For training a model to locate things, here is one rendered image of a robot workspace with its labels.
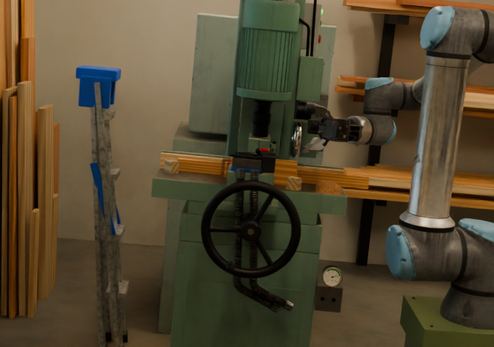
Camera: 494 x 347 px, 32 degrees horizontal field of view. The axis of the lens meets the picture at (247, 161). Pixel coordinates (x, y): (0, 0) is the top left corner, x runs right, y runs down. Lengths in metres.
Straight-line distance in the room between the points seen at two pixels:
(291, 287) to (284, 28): 0.81
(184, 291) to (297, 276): 0.36
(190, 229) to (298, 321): 0.45
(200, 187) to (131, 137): 2.56
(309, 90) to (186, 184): 0.58
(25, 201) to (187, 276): 1.38
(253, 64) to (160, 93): 2.49
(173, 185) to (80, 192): 2.65
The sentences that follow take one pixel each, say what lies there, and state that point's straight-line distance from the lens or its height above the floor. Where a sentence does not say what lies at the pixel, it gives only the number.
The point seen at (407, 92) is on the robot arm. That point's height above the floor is 1.22.
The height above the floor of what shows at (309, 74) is 1.24.
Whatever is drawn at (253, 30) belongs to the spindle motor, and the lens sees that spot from 2.73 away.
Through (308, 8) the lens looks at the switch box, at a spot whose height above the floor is 1.46.
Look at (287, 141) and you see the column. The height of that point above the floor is 1.00.
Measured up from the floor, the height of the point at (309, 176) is 0.93.
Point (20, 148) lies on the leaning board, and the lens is 3.93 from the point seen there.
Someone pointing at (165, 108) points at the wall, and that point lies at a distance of 5.19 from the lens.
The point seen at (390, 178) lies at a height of 0.61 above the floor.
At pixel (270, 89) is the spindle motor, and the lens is 2.73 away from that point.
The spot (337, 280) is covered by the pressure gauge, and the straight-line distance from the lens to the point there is 2.70.
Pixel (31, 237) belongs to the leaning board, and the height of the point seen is 0.37.
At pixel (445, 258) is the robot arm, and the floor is 0.83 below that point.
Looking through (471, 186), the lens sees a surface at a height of 0.61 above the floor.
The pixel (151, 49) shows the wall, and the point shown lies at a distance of 5.17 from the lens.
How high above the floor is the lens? 1.41
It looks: 9 degrees down
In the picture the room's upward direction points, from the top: 5 degrees clockwise
